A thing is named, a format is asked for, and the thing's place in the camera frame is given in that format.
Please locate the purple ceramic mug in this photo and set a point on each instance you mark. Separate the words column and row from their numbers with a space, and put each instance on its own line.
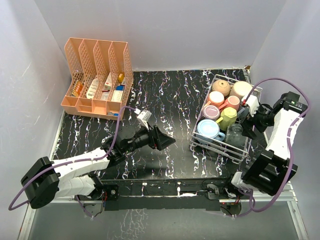
column 211, row 112

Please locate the blue white small box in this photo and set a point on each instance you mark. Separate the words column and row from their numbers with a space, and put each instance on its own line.
column 120, row 88

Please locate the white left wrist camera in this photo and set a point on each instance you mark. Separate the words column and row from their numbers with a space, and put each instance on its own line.
column 143, row 117

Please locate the white red medicine box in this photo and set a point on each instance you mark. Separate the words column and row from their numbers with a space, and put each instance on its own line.
column 108, row 83

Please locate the white labelled box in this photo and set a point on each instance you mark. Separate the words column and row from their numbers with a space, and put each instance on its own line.
column 92, row 88

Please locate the white wire dish rack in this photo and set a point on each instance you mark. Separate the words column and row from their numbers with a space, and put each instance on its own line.
column 236, row 155

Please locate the dark grey round mug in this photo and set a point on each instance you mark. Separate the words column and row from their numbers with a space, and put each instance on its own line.
column 234, row 135

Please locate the light pink mug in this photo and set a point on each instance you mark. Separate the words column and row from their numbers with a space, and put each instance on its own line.
column 215, row 98

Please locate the small white cup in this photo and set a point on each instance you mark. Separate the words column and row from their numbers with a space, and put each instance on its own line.
column 241, row 111

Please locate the yellow small bottle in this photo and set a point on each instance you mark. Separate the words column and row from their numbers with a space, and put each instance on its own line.
column 121, row 77

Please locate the white printed flat box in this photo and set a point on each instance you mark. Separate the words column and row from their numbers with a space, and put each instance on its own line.
column 117, row 96

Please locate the orange red packet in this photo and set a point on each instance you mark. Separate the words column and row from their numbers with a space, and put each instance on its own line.
column 77, row 89

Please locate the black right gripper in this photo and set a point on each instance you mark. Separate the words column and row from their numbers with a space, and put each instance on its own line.
column 249, row 121

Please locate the pink mug white inside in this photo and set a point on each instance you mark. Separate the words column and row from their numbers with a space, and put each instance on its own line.
column 232, row 102

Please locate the pink plastic file organizer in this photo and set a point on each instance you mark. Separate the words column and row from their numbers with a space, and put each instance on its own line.
column 89, row 59

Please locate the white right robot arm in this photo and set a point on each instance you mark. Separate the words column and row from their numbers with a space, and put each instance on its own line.
column 266, row 172

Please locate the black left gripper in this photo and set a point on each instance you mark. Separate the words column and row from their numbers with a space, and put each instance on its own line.
column 157, row 140

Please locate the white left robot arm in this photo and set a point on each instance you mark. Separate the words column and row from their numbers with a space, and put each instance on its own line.
column 48, row 179

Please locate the green-inside mushroom pattern mug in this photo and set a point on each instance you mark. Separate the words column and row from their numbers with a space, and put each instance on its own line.
column 240, row 89

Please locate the tan glazed round mug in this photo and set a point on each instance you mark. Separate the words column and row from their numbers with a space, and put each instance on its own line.
column 221, row 86

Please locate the black front mounting rail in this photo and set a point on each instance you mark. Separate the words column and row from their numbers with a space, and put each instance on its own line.
column 210, row 194

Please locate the yellow-green ceramic mug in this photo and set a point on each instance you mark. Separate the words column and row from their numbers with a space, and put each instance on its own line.
column 227, row 117

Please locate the light blue ceramic mug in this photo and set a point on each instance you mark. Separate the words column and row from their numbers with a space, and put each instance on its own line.
column 208, row 131

